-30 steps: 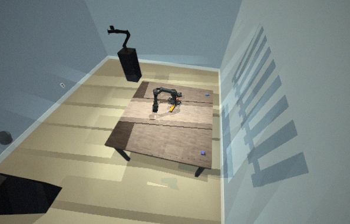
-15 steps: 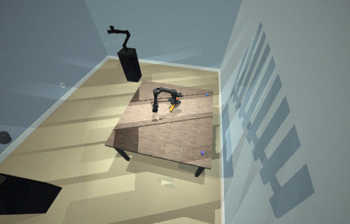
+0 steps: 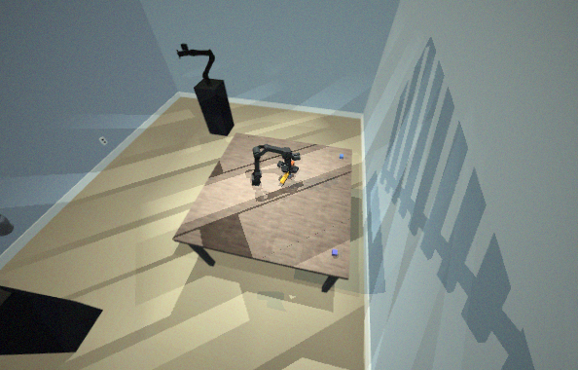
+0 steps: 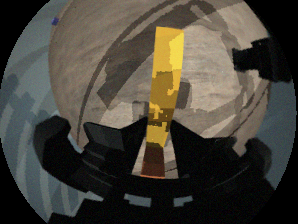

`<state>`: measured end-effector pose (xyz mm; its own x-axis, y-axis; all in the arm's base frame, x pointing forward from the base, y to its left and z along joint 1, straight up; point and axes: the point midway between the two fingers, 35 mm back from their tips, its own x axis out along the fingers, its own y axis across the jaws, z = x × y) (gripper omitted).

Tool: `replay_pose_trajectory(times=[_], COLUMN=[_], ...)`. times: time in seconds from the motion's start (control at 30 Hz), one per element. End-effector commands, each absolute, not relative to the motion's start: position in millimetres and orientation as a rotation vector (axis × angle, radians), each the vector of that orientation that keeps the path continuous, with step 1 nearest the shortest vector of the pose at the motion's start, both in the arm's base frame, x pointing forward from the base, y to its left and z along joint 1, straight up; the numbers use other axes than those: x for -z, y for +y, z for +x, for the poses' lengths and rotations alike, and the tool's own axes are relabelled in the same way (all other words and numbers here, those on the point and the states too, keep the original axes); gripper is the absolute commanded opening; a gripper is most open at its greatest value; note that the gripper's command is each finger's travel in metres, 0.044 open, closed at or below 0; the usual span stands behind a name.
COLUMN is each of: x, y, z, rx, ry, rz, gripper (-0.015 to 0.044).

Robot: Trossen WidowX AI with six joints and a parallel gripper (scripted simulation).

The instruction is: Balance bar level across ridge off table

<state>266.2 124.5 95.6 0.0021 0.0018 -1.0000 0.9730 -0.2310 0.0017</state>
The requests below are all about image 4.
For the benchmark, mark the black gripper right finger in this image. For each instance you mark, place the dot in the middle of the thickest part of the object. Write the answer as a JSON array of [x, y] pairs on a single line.
[[191, 149]]

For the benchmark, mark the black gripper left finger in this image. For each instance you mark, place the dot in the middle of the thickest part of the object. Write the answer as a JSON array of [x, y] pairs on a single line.
[[127, 139]]

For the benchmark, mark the yellow bar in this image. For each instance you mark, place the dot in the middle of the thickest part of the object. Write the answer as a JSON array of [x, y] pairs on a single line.
[[166, 73]]

